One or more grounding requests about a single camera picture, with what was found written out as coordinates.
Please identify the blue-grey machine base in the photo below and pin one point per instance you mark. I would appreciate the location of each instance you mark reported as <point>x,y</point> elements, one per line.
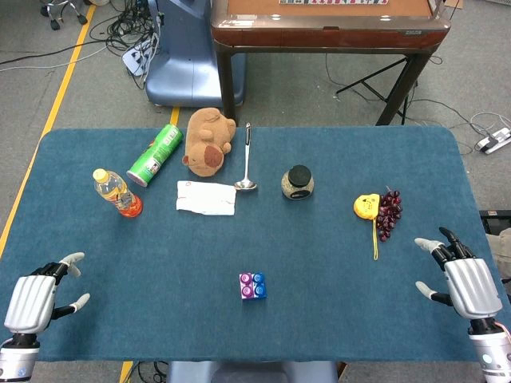
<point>183,60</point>

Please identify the black box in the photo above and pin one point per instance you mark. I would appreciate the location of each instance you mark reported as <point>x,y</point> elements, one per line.
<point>497,223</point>

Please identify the purple box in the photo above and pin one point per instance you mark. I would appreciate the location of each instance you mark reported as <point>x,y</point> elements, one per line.
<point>246,287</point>

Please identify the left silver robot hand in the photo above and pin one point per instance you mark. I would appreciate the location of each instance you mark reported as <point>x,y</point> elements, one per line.
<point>30,299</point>

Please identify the yellow drink bottle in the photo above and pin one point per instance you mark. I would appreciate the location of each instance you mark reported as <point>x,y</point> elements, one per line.
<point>120,195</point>

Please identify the metal ladle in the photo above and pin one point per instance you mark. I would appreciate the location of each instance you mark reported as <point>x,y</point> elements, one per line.
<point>247,159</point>

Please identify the brown mahjong table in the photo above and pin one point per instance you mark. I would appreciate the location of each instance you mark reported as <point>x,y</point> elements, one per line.
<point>327,28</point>

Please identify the glass jar black lid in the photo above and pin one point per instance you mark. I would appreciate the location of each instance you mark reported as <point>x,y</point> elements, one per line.
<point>297,183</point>

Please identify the blue-grey robot torso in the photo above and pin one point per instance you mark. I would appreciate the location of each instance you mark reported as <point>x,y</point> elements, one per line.
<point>259,373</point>

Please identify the blue felt table cover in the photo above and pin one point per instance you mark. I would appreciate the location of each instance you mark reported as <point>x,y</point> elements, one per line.
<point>139,239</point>

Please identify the row of mahjong tiles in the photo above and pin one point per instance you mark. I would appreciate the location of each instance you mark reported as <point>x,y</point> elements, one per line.
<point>331,2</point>

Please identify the brown plush capybara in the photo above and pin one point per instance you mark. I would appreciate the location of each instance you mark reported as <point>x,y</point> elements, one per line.
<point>205,143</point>

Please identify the white and black power strip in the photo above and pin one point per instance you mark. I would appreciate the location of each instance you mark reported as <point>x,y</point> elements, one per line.
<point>493,141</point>

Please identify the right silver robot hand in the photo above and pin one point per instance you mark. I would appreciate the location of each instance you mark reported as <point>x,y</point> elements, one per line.
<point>473,287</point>

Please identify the purple grape bunch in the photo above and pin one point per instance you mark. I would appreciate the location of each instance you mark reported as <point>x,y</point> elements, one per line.
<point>389,211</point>

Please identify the green chips can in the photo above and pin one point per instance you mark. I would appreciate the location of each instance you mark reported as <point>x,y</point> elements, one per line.
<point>155,155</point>

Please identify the wheeled chair base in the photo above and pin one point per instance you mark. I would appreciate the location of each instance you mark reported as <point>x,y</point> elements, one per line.
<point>60,10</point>

